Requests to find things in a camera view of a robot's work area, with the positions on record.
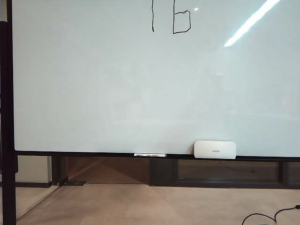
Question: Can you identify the dark door frame post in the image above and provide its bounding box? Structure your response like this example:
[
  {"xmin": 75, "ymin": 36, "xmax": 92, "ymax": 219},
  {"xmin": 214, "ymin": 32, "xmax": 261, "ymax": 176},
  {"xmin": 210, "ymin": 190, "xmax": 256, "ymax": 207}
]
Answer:
[{"xmin": 51, "ymin": 156, "xmax": 69, "ymax": 186}]

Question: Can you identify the white barcode label sticker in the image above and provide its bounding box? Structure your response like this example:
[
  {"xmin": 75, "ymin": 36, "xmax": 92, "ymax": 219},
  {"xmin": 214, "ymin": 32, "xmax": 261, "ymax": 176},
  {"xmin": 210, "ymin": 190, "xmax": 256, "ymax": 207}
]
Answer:
[{"xmin": 134, "ymin": 153, "xmax": 167, "ymax": 158}]

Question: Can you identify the white glass whiteboard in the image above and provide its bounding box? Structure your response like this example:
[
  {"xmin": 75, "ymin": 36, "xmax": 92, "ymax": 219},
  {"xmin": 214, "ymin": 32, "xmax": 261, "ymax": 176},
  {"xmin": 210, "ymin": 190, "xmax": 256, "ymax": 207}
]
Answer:
[{"xmin": 11, "ymin": 0, "xmax": 300, "ymax": 158}]

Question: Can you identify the black floor cable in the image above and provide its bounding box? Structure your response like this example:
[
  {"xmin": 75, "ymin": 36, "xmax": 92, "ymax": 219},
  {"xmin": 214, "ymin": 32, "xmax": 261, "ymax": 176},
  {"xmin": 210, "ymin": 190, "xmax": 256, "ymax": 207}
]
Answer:
[{"xmin": 241, "ymin": 204, "xmax": 300, "ymax": 225}]

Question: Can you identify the white whiteboard eraser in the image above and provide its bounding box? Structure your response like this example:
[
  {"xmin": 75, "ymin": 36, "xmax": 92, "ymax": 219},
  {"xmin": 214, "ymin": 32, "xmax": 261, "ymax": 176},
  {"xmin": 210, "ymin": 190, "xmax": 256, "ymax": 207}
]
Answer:
[{"xmin": 193, "ymin": 140, "xmax": 237, "ymax": 159}]

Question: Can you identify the black whiteboard bottom rail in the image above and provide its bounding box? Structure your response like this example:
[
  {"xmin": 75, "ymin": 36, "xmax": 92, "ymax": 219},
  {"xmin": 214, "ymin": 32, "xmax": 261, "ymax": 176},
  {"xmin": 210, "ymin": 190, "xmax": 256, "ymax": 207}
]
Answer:
[{"xmin": 15, "ymin": 150, "xmax": 300, "ymax": 162}]

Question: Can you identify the dark wooden low cabinet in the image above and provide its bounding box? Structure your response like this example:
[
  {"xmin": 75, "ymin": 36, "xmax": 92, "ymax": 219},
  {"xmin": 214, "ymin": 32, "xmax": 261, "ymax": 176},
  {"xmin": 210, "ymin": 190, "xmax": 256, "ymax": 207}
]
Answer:
[{"xmin": 149, "ymin": 158, "xmax": 300, "ymax": 188}]

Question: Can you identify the black vertical stand post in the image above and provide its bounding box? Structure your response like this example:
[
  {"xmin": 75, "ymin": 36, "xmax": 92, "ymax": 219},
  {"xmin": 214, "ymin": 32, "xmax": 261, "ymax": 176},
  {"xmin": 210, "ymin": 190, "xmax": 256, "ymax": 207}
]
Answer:
[{"xmin": 0, "ymin": 0, "xmax": 17, "ymax": 225}]

